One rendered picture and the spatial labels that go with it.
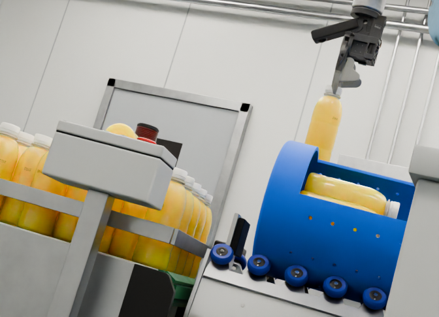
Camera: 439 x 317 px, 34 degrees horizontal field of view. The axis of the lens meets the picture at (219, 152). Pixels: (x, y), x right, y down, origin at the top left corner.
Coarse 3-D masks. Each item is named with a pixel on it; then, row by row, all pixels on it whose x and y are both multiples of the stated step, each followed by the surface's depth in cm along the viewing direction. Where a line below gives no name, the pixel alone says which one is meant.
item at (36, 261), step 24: (0, 240) 136; (24, 240) 135; (48, 240) 134; (0, 264) 134; (24, 264) 134; (48, 264) 133; (96, 264) 131; (120, 264) 131; (0, 288) 133; (24, 288) 133; (48, 288) 132; (96, 288) 130; (120, 288) 130; (144, 288) 129; (168, 288) 128; (0, 312) 132; (24, 312) 132; (96, 312) 129; (120, 312) 129; (144, 312) 128; (168, 312) 127
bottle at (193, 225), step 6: (192, 192) 151; (198, 204) 151; (198, 210) 150; (192, 216) 149; (198, 216) 151; (192, 222) 149; (192, 228) 149; (192, 234) 150; (186, 252) 149; (180, 258) 148; (186, 258) 150; (180, 264) 148; (180, 270) 148
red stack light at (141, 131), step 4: (136, 128) 197; (140, 128) 196; (144, 128) 195; (148, 128) 195; (136, 132) 196; (140, 132) 195; (144, 132) 195; (148, 132) 195; (152, 132) 196; (156, 132) 197; (140, 136) 195; (144, 136) 195; (148, 136) 195; (152, 136) 196; (156, 136) 197; (152, 140) 196
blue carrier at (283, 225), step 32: (288, 160) 141; (320, 160) 158; (288, 192) 137; (384, 192) 157; (288, 224) 137; (320, 224) 135; (352, 224) 134; (384, 224) 133; (288, 256) 139; (320, 256) 136; (352, 256) 134; (384, 256) 133; (320, 288) 143; (352, 288) 138; (384, 288) 135
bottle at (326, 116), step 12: (324, 96) 172; (336, 96) 171; (324, 108) 169; (336, 108) 170; (312, 120) 171; (324, 120) 169; (336, 120) 170; (312, 132) 170; (324, 132) 169; (336, 132) 171; (312, 144) 169; (324, 144) 169; (324, 156) 169
